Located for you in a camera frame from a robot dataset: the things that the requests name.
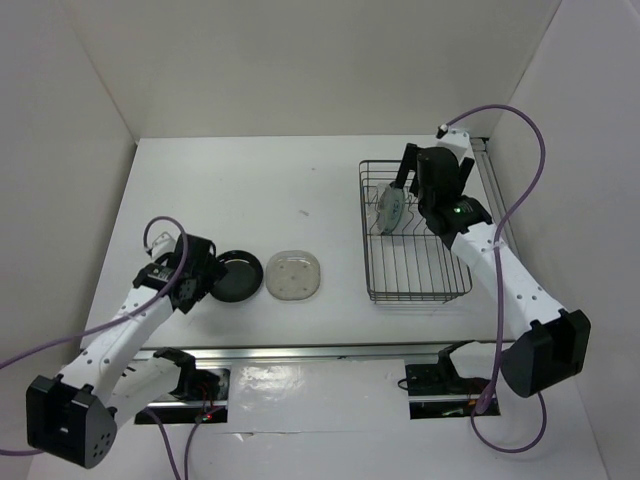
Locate black round plate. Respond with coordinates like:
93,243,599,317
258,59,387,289
211,250,264,303

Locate clear ribbed glass plate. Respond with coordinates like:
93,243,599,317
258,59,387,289
369,183,395,235

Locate blue patterned ceramic plate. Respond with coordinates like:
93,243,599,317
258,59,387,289
375,185,406,235

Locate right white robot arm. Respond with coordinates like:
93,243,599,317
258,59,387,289
393,143,591,398

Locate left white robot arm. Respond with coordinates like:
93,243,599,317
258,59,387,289
26,235,227,469

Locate frosted beige glass plate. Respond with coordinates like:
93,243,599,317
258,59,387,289
265,250,321,301

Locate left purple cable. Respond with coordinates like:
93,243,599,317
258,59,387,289
0,216,216,479

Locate purple cable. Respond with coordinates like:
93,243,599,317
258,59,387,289
439,104,547,454
0,216,216,479

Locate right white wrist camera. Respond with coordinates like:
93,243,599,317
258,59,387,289
436,124,471,161

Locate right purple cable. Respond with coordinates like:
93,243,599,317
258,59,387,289
439,104,547,454

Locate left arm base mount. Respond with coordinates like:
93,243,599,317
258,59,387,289
147,368,231,425

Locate metal wire dish rack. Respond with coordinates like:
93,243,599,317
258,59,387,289
359,160,473,304

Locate aluminium front rail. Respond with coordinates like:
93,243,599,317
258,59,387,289
134,339,516,362

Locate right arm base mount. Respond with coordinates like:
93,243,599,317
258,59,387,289
397,362,489,420

